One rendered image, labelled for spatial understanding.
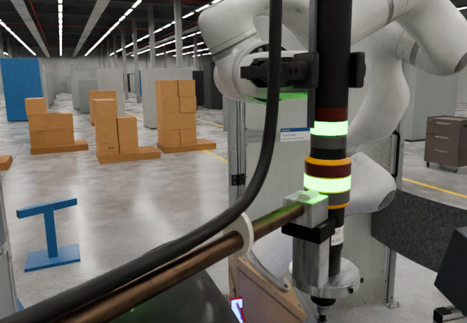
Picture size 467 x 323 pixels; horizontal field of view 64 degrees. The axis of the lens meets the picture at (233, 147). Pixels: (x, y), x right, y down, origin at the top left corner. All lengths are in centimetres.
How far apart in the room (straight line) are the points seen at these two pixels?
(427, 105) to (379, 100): 951
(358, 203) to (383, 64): 35
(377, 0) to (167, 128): 789
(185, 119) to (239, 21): 803
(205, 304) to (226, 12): 37
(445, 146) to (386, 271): 455
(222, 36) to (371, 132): 53
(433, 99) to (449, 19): 976
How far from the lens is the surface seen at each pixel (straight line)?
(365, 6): 67
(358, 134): 99
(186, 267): 23
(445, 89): 1091
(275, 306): 106
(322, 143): 35
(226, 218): 25
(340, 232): 38
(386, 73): 93
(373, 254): 288
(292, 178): 238
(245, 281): 101
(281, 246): 104
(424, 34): 82
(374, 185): 102
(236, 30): 55
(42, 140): 955
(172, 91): 843
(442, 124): 730
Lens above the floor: 163
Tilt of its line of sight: 11 degrees down
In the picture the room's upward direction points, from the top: 1 degrees counter-clockwise
